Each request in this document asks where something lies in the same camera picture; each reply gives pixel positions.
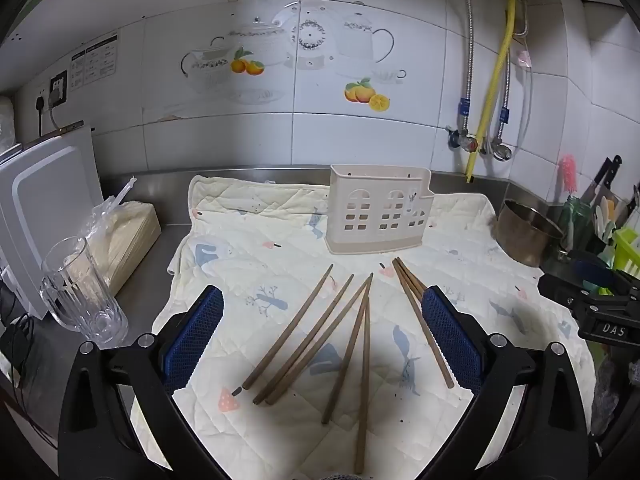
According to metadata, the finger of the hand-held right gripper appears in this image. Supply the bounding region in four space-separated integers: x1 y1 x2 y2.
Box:
570 254 640 293
537 272 640 312

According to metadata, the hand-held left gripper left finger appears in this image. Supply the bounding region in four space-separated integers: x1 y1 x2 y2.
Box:
57 285 241 480

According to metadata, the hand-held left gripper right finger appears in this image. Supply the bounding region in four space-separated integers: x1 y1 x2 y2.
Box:
400 285 593 480

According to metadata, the brown wooden chopstick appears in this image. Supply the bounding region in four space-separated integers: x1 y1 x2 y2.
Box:
391 259 456 390
265 273 374 406
241 264 334 392
399 259 430 292
354 296 371 475
395 258 427 302
252 274 355 406
321 296 370 426

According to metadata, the beige plastic utensil holder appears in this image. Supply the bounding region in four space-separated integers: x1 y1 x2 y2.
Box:
325 164 433 256

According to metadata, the green glass jar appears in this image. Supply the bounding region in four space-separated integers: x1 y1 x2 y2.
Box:
557 200 594 252

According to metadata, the stainless steel pot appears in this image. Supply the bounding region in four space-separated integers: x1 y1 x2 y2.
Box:
495 199 566 267

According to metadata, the pink bottle brush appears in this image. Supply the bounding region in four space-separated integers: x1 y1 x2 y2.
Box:
559 155 579 233

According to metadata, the clear ribbed glass tumbler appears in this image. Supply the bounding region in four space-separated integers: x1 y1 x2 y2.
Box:
40 236 128 346

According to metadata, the bagged paper napkin pack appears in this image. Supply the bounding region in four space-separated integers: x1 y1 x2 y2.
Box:
75 176 162 297

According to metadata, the cream quilted printed cloth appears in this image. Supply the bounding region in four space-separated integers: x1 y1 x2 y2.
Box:
150 175 596 480

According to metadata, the steel angle valve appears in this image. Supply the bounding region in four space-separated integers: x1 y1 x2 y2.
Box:
487 137 514 162

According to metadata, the thin white tube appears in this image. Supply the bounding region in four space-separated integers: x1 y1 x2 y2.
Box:
516 5 534 147

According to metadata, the white grooved cutting board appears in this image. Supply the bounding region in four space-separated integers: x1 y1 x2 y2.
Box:
0 146 103 318

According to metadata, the short steel flexible hose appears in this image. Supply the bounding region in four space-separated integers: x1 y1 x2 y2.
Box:
496 50 514 147

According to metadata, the yellow gas hose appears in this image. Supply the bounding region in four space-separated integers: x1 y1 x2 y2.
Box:
467 0 518 183

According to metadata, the long steel flexible hose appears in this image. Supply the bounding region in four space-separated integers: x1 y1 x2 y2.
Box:
459 0 477 133

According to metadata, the black plug with cable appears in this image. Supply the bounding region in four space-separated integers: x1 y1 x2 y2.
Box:
35 96 58 133

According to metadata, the wall power socket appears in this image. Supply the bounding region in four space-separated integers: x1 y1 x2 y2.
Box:
48 72 68 108

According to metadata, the black-and-white wall notice sticker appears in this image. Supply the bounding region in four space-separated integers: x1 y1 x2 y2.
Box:
69 35 120 92

